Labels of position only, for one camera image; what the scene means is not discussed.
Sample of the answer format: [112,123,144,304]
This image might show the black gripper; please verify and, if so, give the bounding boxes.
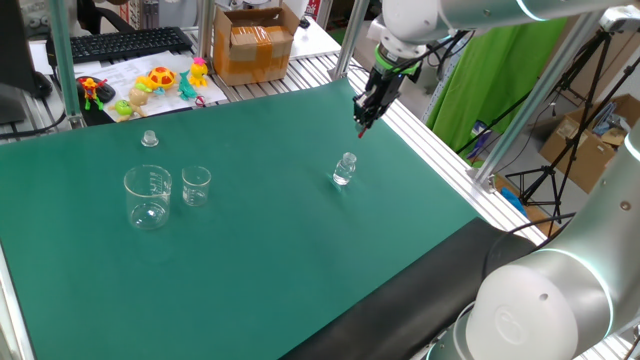
[352,69,408,136]

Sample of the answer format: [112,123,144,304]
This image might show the small clear glass bottle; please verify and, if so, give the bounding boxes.
[332,151,358,187]

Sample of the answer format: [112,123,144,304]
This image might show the grey shelf rack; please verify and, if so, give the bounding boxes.
[422,49,469,124]

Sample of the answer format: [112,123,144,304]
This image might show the green cloth backdrop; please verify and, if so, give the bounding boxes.
[424,17,571,154]

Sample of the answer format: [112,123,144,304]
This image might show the taped cardboard box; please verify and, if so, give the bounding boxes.
[213,4,301,87]

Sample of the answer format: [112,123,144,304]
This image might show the green table mat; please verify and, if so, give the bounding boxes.
[0,77,480,360]

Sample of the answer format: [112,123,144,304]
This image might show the blue plastic bag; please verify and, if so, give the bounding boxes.
[499,187,529,219]

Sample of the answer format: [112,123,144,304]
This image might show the yellow duck toy pink hat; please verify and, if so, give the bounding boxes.
[188,56,210,89]

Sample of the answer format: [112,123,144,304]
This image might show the teal dolphin toy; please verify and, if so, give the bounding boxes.
[177,69,198,101]

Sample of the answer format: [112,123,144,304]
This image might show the small glass beaker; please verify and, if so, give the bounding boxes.
[181,165,213,208]

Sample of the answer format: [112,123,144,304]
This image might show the black tripod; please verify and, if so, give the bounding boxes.
[504,29,640,236]

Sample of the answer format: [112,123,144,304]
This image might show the orange yellow turtle toy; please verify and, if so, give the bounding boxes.
[135,66,178,92]

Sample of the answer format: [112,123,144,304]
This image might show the open cardboard box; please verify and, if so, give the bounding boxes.
[538,92,640,194]

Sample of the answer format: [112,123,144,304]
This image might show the beige animal toy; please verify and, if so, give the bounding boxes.
[128,83,151,119]

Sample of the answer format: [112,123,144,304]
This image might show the white paper sheets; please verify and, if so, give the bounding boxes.
[74,49,229,124]

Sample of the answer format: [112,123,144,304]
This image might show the large glass beaker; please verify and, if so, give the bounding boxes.
[123,164,173,231]

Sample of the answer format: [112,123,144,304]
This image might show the black keyboard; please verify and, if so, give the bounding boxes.
[45,26,194,65]

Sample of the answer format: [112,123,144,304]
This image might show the black computer mouse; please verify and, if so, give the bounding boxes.
[75,75,117,104]

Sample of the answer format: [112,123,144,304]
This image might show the red robot figure toy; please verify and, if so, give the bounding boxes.
[77,77,109,112]

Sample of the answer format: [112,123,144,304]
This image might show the black office chair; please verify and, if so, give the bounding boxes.
[72,0,136,36]

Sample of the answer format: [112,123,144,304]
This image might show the black monitor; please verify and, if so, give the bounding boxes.
[0,0,54,126]

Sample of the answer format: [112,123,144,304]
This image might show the aluminium frame post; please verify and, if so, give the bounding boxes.
[46,0,86,130]
[467,9,609,194]
[196,0,217,64]
[327,0,372,81]

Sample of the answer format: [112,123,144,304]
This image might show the black camera cable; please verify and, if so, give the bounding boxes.
[399,29,474,81]

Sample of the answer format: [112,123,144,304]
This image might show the grey tripod camera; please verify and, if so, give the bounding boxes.
[598,3,640,36]

